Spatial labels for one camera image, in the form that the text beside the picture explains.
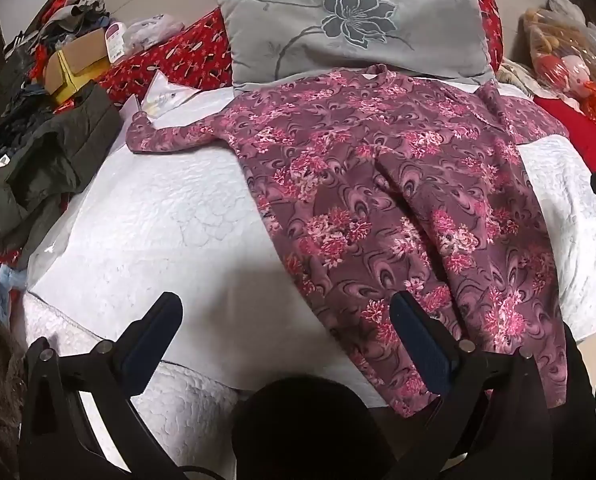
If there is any brown cardboard box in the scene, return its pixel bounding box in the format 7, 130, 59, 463
43, 27, 113, 97

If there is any beige cloth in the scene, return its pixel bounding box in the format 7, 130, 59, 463
494, 57, 539, 97

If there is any plastic bag of plush toys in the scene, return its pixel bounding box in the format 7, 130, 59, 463
522, 0, 596, 128

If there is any dark cloth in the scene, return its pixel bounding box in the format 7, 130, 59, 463
560, 324, 596, 466

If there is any white quilted blanket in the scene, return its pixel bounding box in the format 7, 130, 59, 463
23, 79, 596, 480

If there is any white plastic bag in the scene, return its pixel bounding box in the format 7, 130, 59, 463
122, 15, 185, 55

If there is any red leaf print bedsheet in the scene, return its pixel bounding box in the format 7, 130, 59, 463
0, 9, 235, 267

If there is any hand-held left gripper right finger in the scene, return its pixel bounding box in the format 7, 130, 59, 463
382, 290, 554, 480

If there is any plain red cloth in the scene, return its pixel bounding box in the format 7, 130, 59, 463
532, 94, 596, 182

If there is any olive green jacket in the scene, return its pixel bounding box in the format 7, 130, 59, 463
0, 82, 125, 257

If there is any yellow box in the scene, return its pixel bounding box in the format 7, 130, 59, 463
53, 52, 110, 108

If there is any pile of mixed clothes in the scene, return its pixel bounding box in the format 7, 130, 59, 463
0, 0, 113, 133

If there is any pink floral shirt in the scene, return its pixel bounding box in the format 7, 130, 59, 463
126, 65, 571, 419

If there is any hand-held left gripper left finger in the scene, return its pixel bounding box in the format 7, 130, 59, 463
18, 291, 185, 480

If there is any grey flower print pillow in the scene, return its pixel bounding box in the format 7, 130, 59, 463
214, 0, 496, 94

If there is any pink label packet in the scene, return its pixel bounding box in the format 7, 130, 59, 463
105, 22, 127, 62

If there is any clear plastic packet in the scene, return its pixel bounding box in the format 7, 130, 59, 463
122, 71, 205, 122

